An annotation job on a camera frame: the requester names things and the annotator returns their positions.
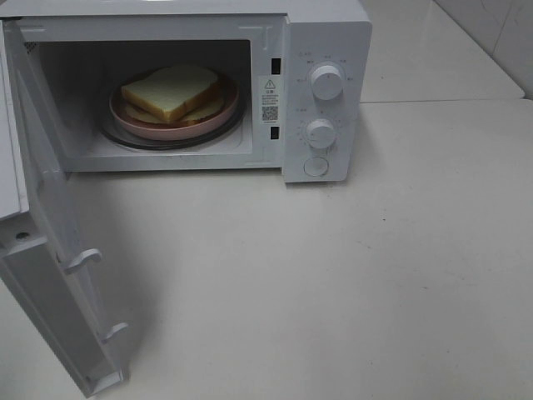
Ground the warning label sticker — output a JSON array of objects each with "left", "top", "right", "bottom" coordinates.
[{"left": 257, "top": 75, "right": 283, "bottom": 124}]

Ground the glass microwave turntable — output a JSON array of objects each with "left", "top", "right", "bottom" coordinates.
[{"left": 100, "top": 92, "right": 247, "bottom": 151}]

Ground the upper white power knob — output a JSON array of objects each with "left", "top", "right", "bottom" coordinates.
[{"left": 309, "top": 62, "right": 345, "bottom": 101}]

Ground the round door release button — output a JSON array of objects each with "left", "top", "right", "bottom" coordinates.
[{"left": 303, "top": 157, "right": 329, "bottom": 177}]

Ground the lower white timer knob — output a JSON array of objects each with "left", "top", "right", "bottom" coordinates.
[{"left": 305, "top": 118, "right": 336, "bottom": 149}]

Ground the pink plate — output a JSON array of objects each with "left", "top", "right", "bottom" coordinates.
[{"left": 109, "top": 74, "right": 246, "bottom": 144}]

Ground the sandwich bread slice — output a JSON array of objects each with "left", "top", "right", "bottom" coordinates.
[
  {"left": 125, "top": 96, "right": 225, "bottom": 127},
  {"left": 121, "top": 64, "right": 221, "bottom": 123}
]

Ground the lower sandwich bread slice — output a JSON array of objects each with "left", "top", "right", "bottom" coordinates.
[{"left": 125, "top": 96, "right": 225, "bottom": 127}]

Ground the white microwave door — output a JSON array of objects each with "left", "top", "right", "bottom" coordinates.
[{"left": 1, "top": 18, "right": 127, "bottom": 397}]

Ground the upper sandwich bread slice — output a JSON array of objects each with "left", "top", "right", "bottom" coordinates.
[{"left": 121, "top": 64, "right": 221, "bottom": 123}]

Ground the white microwave oven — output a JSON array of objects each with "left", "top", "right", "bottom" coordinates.
[{"left": 1, "top": 1, "right": 372, "bottom": 183}]

